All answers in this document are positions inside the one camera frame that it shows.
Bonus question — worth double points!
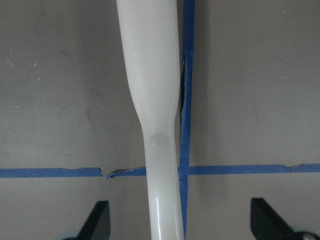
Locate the beige hand brush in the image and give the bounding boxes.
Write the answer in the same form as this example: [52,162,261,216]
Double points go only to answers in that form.
[116,0,184,240]

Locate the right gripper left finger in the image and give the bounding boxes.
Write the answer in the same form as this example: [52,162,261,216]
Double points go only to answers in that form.
[58,200,111,240]

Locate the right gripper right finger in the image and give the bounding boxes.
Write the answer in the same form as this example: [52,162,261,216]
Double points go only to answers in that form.
[250,197,320,240]

